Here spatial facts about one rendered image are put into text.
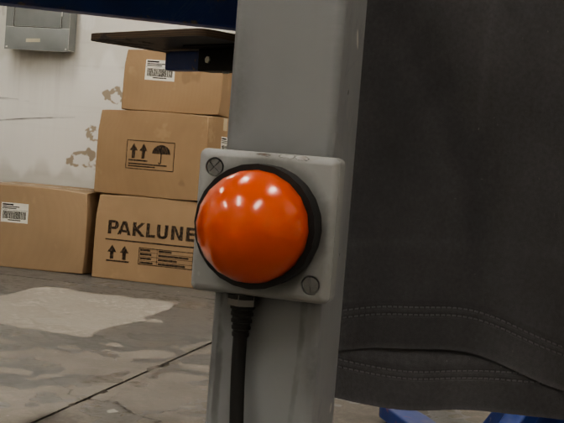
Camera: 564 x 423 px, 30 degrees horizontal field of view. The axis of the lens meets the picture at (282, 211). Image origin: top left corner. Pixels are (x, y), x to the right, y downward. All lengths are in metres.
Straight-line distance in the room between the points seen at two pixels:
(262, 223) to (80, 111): 5.58
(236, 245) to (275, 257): 0.01
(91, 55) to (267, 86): 5.53
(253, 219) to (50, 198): 5.11
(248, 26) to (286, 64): 0.02
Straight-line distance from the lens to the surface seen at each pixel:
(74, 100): 5.92
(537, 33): 0.65
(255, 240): 0.33
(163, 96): 5.23
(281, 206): 0.33
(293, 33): 0.37
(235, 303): 0.37
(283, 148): 0.37
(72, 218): 5.39
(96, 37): 2.76
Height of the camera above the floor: 0.67
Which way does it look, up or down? 3 degrees down
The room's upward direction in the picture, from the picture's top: 5 degrees clockwise
